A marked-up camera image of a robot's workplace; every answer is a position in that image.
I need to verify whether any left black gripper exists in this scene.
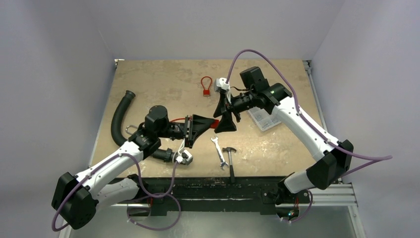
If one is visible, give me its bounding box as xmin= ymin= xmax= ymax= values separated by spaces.
xmin=157 ymin=115 xmax=213 ymax=148

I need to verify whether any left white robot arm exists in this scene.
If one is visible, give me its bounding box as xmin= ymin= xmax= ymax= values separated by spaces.
xmin=52 ymin=105 xmax=218 ymax=232

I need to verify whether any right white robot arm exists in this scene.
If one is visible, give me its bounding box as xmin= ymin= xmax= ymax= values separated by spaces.
xmin=213 ymin=66 xmax=354 ymax=202

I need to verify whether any clear plastic screw box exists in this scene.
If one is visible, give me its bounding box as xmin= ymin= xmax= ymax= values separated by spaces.
xmin=247 ymin=107 xmax=281 ymax=131

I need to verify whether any silver wrench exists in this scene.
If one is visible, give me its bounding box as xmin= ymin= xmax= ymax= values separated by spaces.
xmin=210 ymin=135 xmax=228 ymax=170

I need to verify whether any brass padlock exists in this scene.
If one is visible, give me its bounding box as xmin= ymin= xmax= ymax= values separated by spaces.
xmin=125 ymin=125 xmax=138 ymax=135

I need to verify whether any small red cable padlock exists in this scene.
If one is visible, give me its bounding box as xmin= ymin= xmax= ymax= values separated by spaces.
xmin=200 ymin=76 xmax=213 ymax=97

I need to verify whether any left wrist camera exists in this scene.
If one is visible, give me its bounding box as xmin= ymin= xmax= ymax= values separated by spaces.
xmin=174 ymin=139 xmax=193 ymax=165

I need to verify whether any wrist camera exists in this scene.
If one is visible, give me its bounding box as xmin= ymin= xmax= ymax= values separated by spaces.
xmin=174 ymin=139 xmax=193 ymax=165
xmin=213 ymin=77 xmax=231 ymax=100

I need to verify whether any black handled hammer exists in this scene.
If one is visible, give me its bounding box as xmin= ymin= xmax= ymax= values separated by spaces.
xmin=222 ymin=147 xmax=237 ymax=183

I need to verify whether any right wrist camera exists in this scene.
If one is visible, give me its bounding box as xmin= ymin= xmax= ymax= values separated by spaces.
xmin=213 ymin=77 xmax=231 ymax=100

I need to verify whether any black corrugated hose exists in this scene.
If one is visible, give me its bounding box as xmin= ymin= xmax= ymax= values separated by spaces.
xmin=110 ymin=90 xmax=192 ymax=166

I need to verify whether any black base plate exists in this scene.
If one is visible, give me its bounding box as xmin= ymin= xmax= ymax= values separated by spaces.
xmin=82 ymin=176 xmax=339 ymax=218

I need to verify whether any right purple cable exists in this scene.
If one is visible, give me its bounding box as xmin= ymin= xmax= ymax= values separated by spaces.
xmin=226 ymin=49 xmax=393 ymax=224

